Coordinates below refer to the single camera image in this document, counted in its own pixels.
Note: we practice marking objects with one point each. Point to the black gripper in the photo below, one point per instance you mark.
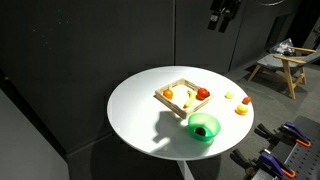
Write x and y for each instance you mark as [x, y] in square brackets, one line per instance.
[225, 9]

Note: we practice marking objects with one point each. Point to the yellow toy lemon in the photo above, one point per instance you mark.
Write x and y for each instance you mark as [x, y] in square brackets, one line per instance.
[229, 95]

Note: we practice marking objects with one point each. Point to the purple orange clamp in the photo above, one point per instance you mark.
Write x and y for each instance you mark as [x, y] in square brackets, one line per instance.
[265, 162]
[288, 133]

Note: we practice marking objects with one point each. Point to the yellow toy banana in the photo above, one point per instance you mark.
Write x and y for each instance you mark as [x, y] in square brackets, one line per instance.
[191, 99]

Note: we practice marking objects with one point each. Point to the wooden armchair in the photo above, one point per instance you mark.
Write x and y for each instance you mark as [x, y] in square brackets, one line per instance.
[286, 62]

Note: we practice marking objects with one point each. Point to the dark plum toy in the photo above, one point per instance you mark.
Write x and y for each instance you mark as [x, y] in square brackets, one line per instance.
[200, 131]

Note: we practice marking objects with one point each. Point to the yellow orange toy peach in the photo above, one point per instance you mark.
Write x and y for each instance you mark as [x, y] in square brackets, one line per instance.
[241, 109]

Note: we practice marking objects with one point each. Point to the orange toy fruit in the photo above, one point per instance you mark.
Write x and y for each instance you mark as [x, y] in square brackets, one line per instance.
[168, 94]

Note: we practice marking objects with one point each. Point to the red toy strawberry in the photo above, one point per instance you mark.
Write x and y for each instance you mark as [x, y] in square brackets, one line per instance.
[246, 100]

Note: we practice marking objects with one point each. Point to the round white table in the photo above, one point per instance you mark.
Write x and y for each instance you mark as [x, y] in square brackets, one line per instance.
[149, 126]

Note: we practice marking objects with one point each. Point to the red toy apple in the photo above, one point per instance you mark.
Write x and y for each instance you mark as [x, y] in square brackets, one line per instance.
[202, 94]

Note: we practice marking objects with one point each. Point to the purple orange clamp upper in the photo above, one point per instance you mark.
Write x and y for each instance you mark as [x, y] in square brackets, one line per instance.
[288, 133]

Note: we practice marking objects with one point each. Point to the wooden slatted tray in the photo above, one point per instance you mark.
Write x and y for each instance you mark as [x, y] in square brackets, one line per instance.
[180, 88]

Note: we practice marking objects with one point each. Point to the green plastic bowl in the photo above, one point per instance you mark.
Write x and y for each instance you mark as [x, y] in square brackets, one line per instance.
[206, 121]

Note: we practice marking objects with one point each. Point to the black perforated cart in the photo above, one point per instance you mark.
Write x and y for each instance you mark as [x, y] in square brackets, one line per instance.
[305, 161]

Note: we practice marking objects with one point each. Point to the purple orange clamp lower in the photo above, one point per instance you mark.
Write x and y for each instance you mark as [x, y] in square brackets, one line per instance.
[265, 162]

